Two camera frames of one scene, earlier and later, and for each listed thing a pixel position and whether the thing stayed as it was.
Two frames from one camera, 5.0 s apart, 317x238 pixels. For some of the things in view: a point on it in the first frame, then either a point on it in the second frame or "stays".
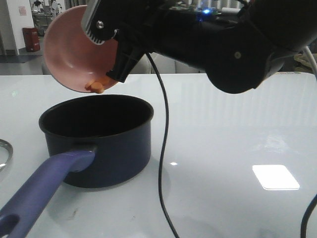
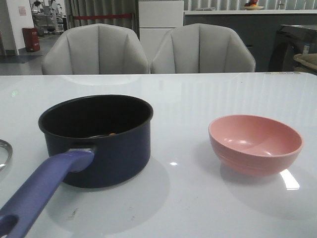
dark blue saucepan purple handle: x=92 y=141 stays
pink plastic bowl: x=74 y=59 to x=253 y=146
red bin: x=31 y=39 stays
